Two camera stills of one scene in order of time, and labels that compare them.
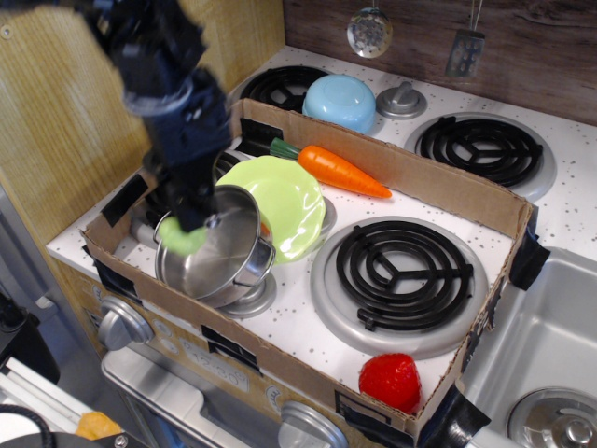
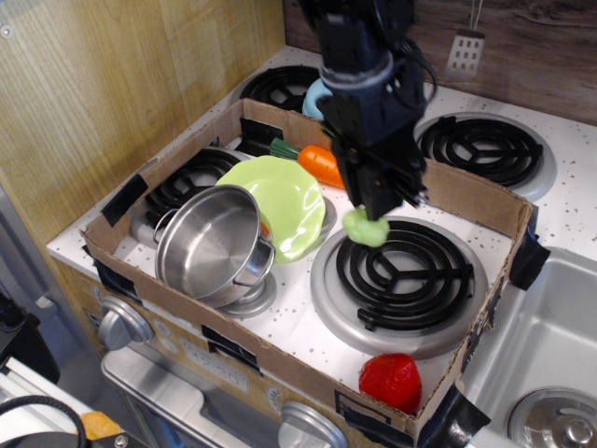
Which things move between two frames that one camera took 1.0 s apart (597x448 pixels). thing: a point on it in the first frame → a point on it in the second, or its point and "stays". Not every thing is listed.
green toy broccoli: [179, 241] → [364, 230]
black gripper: [187, 124] → [375, 117]
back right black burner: [481, 147] stays
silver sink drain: [553, 417] stays
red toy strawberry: [392, 379] stays
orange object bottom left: [96, 426] stays
